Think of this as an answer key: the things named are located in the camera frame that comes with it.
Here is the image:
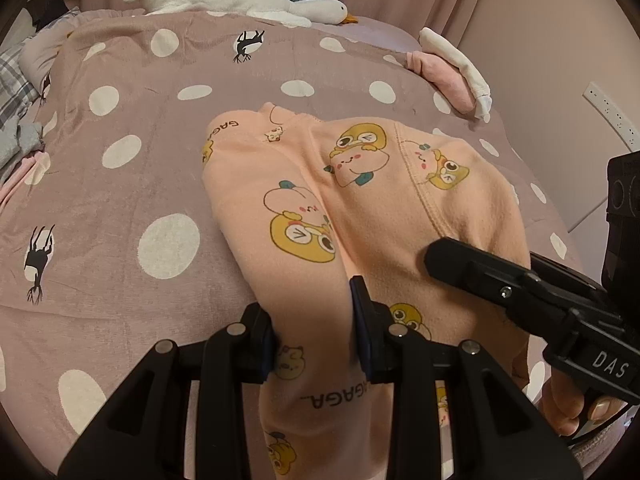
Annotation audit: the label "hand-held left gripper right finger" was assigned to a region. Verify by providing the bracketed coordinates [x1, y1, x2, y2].
[349, 275, 584, 480]

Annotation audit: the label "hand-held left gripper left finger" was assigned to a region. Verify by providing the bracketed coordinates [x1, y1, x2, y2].
[59, 302, 277, 480]

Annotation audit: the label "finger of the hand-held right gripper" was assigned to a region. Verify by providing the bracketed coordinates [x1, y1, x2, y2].
[529, 253, 609, 309]
[423, 237, 577, 347]

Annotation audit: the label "peach pants with large prints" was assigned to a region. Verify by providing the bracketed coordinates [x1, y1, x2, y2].
[201, 101, 532, 480]

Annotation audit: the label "person's right hand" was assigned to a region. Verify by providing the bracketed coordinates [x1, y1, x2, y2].
[541, 369, 627, 437]

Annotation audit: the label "white power strip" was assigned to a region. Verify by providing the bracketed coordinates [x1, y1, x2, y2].
[583, 81, 640, 150]

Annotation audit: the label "folded pink garment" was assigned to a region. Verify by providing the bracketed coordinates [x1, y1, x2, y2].
[405, 50, 477, 114]

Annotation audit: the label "pink and white cloth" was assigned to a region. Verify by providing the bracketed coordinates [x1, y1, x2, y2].
[418, 27, 493, 122]

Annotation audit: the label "mauve polka dot blanket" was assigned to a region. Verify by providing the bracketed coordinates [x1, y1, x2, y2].
[0, 7, 590, 480]

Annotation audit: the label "light pink cloth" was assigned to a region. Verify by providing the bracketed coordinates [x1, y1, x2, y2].
[0, 154, 40, 207]

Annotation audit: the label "grey plaid cloth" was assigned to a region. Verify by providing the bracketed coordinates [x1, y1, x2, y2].
[0, 42, 42, 122]

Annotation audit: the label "white fabric bundle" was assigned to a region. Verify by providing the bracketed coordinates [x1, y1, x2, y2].
[19, 29, 76, 83]

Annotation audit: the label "dark cloth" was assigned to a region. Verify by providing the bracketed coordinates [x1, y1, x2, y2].
[24, 0, 72, 27]

